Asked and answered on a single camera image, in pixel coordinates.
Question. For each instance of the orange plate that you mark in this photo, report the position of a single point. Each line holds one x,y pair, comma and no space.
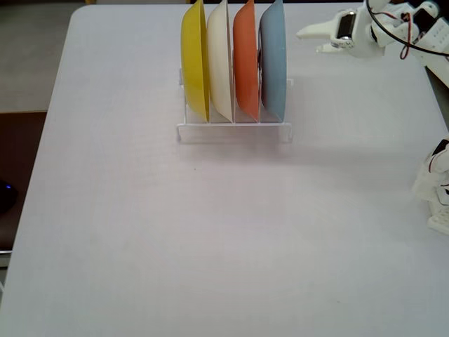
245,63

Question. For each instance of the brown side table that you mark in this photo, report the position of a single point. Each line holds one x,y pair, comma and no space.
21,147

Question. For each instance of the yellow plate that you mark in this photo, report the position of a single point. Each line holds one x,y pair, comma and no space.
193,63

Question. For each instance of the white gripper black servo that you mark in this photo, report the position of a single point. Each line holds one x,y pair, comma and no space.
345,31

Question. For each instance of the cream plate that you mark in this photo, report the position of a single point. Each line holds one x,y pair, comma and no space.
219,63

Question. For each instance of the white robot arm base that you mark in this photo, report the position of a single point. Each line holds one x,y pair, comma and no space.
435,182

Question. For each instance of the blue plate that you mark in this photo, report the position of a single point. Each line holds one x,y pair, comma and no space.
275,63

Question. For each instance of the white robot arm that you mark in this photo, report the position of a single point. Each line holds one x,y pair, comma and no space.
435,35

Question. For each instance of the black computer mouse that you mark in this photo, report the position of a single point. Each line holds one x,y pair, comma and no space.
7,196

